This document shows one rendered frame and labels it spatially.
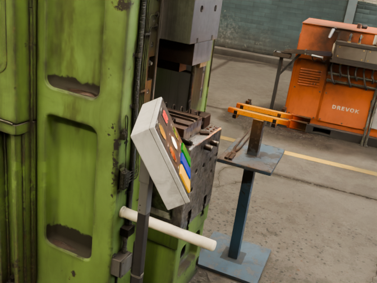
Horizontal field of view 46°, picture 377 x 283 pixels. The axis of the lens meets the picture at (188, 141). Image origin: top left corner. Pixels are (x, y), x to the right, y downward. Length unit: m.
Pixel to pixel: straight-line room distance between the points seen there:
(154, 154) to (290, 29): 8.23
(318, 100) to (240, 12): 4.54
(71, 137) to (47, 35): 0.45
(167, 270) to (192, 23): 1.22
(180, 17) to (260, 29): 7.74
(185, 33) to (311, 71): 3.67
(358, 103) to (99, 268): 4.00
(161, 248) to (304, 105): 3.58
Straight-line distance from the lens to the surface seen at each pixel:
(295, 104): 5.50
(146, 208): 1.63
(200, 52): 1.96
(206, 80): 2.51
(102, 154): 1.86
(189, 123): 2.05
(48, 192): 2.18
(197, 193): 2.23
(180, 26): 1.86
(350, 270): 3.11
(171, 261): 2.29
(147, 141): 1.35
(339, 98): 5.45
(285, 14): 9.46
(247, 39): 9.63
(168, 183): 1.40
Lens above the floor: 1.65
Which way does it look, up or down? 21 degrees down
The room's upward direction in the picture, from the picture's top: 7 degrees clockwise
